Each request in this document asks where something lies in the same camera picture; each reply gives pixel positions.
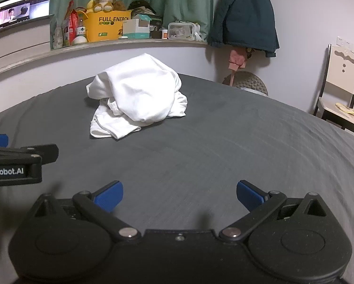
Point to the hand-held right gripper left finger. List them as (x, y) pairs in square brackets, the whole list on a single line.
[(109, 196)]

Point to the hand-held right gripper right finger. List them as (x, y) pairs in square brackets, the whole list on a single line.
[(249, 196)]

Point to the white long-sleeved shirt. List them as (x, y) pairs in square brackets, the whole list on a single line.
[(141, 88)]

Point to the grey storage box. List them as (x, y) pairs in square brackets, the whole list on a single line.
[(17, 41)]

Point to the white ball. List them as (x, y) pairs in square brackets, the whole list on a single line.
[(80, 40)]

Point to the clear plastic bag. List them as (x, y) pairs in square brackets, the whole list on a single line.
[(57, 35)]

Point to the green label bottle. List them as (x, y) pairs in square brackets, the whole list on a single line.
[(80, 29)]

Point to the yellow cloth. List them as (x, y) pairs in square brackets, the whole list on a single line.
[(347, 109)]

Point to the red snack bag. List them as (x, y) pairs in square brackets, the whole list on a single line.
[(72, 20)]

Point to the yellow cardboard box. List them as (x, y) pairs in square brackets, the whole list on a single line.
[(106, 26)]

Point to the pink cloth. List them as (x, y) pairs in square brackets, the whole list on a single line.
[(237, 57)]

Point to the white teal box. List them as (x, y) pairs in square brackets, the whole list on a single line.
[(135, 29)]

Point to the cream black chair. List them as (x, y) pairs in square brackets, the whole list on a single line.
[(342, 77)]

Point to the striped plush toy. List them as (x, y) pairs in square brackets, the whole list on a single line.
[(103, 0)]

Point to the brown plush toy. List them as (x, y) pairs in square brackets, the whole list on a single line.
[(119, 5)]

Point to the small orange jar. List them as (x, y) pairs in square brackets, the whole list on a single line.
[(165, 34)]

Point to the black box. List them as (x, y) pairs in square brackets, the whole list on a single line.
[(155, 25)]

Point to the white plastic bag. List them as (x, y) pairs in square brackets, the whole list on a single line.
[(198, 34)]

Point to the dark cap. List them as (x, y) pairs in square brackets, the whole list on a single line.
[(141, 6)]

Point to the clear plastic container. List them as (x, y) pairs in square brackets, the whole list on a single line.
[(181, 31)]

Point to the dark teal jacket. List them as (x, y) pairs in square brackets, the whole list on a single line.
[(245, 14)]

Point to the white wall socket plate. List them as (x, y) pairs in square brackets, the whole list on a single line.
[(349, 43)]

